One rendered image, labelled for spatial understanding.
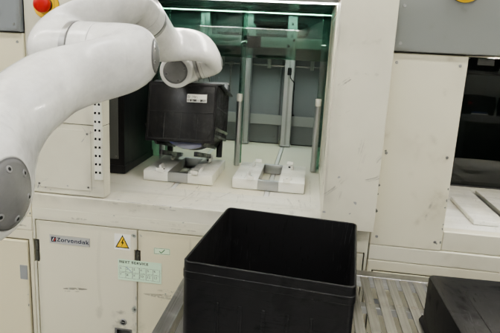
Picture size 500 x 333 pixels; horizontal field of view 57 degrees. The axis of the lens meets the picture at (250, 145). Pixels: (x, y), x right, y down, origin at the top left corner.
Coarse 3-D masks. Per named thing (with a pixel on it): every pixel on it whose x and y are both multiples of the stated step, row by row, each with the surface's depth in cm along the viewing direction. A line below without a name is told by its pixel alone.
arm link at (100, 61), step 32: (96, 32) 74; (128, 32) 72; (32, 64) 60; (64, 64) 64; (96, 64) 68; (128, 64) 71; (0, 96) 51; (32, 96) 56; (64, 96) 61; (96, 96) 70; (0, 128) 45; (32, 128) 52; (0, 160) 43; (32, 160) 49; (0, 192) 42; (32, 192) 48; (0, 224) 43
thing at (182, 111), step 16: (160, 80) 148; (160, 96) 138; (176, 96) 137; (192, 96) 137; (208, 96) 136; (224, 96) 147; (160, 112) 138; (176, 112) 137; (192, 112) 136; (208, 112) 136; (224, 112) 148; (160, 128) 137; (176, 128) 137; (192, 128) 136; (208, 128) 136; (224, 128) 150; (208, 144) 141
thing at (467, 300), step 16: (432, 288) 86; (448, 288) 84; (464, 288) 85; (480, 288) 85; (496, 288) 85; (432, 304) 85; (448, 304) 79; (464, 304) 79; (480, 304) 79; (496, 304) 80; (432, 320) 85; (448, 320) 77; (464, 320) 74; (480, 320) 75; (496, 320) 75
